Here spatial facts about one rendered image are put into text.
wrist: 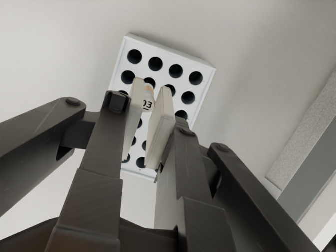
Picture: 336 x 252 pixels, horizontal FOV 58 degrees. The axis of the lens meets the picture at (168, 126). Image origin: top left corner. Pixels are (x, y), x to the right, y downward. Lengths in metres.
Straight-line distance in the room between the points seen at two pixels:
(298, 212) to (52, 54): 0.26
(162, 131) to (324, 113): 1.16
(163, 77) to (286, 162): 1.07
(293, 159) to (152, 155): 1.17
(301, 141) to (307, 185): 1.03
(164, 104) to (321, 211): 0.14
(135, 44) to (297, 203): 0.19
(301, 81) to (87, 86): 0.22
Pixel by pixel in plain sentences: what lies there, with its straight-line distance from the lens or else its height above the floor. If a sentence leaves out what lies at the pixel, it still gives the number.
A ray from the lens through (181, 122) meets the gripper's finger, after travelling 0.18.
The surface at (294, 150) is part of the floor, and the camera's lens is 1.29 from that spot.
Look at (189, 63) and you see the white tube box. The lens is 0.27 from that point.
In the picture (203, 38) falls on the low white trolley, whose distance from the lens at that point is 0.31.
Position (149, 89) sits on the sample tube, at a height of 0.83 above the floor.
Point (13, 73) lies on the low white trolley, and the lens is 0.34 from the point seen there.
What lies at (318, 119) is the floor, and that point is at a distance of 1.28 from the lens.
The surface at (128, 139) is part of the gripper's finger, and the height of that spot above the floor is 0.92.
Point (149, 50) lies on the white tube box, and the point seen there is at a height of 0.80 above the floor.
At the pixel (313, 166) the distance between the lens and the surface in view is 0.27.
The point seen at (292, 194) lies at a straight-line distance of 0.28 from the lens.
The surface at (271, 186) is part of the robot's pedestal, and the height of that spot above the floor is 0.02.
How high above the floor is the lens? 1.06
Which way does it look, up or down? 69 degrees down
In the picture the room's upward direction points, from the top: 173 degrees clockwise
